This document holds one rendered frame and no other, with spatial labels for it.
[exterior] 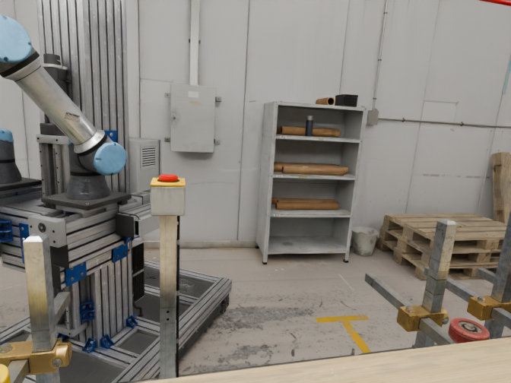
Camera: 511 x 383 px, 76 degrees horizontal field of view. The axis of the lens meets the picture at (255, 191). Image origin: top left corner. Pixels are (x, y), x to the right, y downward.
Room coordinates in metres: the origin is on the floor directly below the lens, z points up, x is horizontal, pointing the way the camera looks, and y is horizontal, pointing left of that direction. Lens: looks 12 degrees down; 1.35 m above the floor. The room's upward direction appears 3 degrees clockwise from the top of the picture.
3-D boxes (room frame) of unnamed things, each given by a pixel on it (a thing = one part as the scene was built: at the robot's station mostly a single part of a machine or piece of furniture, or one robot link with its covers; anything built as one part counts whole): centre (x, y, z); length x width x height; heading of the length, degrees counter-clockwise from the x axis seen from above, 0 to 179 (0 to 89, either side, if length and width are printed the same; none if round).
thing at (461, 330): (0.70, -0.53, 0.85); 0.08 x 0.08 x 0.11
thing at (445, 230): (0.86, -0.53, 0.88); 0.04 x 0.04 x 0.48; 14
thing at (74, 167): (1.22, 0.64, 1.21); 0.13 x 0.12 x 0.14; 51
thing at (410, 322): (0.85, -0.51, 0.83); 0.14 x 0.06 x 0.05; 104
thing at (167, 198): (0.68, 0.19, 1.18); 0.07 x 0.07 x 0.08; 14
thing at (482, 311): (0.91, -0.75, 0.84); 0.14 x 0.06 x 0.05; 104
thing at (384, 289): (0.89, -0.48, 0.83); 0.44 x 0.03 x 0.04; 14
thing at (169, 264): (0.68, 0.19, 0.93); 0.05 x 0.05 x 0.45; 14
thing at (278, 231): (3.26, -0.52, 0.78); 0.90 x 0.45 x 1.55; 101
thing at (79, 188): (1.22, 0.65, 1.09); 0.15 x 0.15 x 0.10
